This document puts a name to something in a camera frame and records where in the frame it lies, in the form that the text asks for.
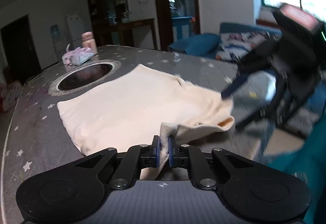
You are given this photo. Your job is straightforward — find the cream garment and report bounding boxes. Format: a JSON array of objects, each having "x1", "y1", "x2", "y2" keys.
[{"x1": 57, "y1": 64, "x2": 235, "y2": 180}]

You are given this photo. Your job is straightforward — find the butterfly print cushion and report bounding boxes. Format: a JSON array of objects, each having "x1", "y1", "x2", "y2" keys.
[{"x1": 216, "y1": 31, "x2": 276, "y2": 63}]

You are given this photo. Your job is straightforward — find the blue sofa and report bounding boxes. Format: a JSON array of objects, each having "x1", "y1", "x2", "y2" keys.
[{"x1": 169, "y1": 22, "x2": 282, "y2": 60}]

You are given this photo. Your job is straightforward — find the round black induction cooktop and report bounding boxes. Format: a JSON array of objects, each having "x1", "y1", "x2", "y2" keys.
[{"x1": 48, "y1": 60, "x2": 122, "y2": 96}]

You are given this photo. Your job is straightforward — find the dark wooden side table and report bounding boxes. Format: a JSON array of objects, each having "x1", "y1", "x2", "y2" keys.
[{"x1": 111, "y1": 18, "x2": 158, "y2": 50}]

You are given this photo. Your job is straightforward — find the grey star pattern tablecloth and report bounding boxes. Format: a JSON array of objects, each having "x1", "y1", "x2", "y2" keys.
[{"x1": 0, "y1": 44, "x2": 314, "y2": 224}]

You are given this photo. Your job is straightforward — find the pink wet wipes pack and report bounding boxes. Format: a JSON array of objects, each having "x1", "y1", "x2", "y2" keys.
[{"x1": 69, "y1": 47, "x2": 94, "y2": 66}]

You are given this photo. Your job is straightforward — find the pink tissue box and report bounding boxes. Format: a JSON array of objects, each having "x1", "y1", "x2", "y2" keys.
[{"x1": 62, "y1": 44, "x2": 74, "y2": 65}]

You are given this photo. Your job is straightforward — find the pink thermos bottle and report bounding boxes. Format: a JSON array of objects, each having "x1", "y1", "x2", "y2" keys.
[{"x1": 81, "y1": 31, "x2": 98, "y2": 55}]

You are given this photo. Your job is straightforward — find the dark display cabinet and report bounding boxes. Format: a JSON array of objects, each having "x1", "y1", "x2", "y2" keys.
[{"x1": 87, "y1": 0, "x2": 129, "y2": 46}]

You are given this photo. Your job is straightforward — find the polka dot play tent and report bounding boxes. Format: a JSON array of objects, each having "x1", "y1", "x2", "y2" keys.
[{"x1": 0, "y1": 81, "x2": 23, "y2": 113}]

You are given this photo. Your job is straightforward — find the white refrigerator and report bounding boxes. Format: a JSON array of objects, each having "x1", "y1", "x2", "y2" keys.
[{"x1": 66, "y1": 13, "x2": 85, "y2": 49}]

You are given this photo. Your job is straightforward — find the water dispenser with bottle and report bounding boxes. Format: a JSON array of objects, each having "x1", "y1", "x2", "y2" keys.
[{"x1": 50, "y1": 25, "x2": 65, "y2": 61}]

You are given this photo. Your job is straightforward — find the dark door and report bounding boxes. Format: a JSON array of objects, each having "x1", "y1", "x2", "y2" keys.
[{"x1": 1, "y1": 15, "x2": 41, "y2": 84}]

